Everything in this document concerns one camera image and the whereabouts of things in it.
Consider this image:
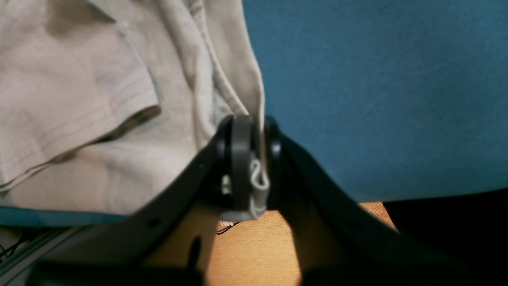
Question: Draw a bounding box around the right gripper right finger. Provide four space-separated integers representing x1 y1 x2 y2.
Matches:
264 116 507 286

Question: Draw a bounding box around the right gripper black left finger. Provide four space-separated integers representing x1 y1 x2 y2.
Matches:
27 115 254 286

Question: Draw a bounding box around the beige T-shirt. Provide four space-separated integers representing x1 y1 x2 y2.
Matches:
0 0 265 215

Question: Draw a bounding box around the blue table cloth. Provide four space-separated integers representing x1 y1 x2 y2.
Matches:
1 0 507 226

